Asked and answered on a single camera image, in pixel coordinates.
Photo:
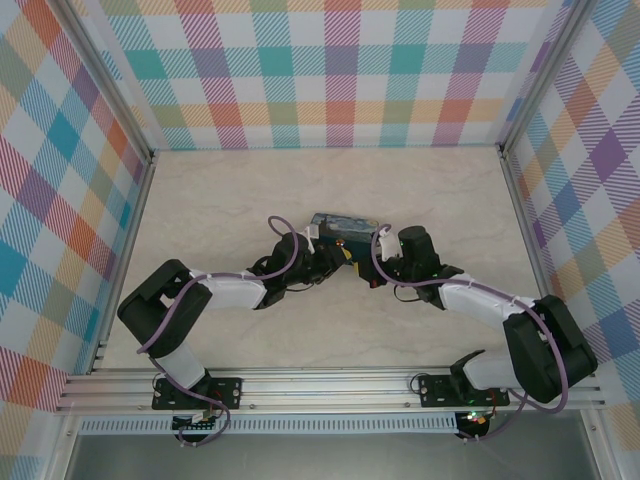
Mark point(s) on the starry night tin box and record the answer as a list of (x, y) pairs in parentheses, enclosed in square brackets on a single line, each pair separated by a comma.
[(345, 225)]

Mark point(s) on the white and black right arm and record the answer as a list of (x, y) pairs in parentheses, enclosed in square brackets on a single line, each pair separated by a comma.
[(475, 300)]

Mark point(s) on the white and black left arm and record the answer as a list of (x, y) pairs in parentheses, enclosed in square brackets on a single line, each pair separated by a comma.
[(175, 365)]

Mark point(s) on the small electronics board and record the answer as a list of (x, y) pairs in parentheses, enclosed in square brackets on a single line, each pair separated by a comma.
[(197, 426), (475, 419)]

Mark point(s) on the grey metal panel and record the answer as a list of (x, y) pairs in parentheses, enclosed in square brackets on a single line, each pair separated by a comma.
[(325, 460)]

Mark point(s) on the aluminium side rail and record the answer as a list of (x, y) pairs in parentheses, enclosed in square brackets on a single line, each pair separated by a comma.
[(127, 250), (528, 225)]

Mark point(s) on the long aluminium base rail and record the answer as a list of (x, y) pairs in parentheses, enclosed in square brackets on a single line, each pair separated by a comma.
[(325, 390)]

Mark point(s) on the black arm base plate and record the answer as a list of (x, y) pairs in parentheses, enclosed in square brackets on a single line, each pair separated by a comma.
[(435, 390), (230, 392)]

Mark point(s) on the aluminium frame post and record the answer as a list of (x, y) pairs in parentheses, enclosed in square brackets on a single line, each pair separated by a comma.
[(539, 75), (110, 75)]

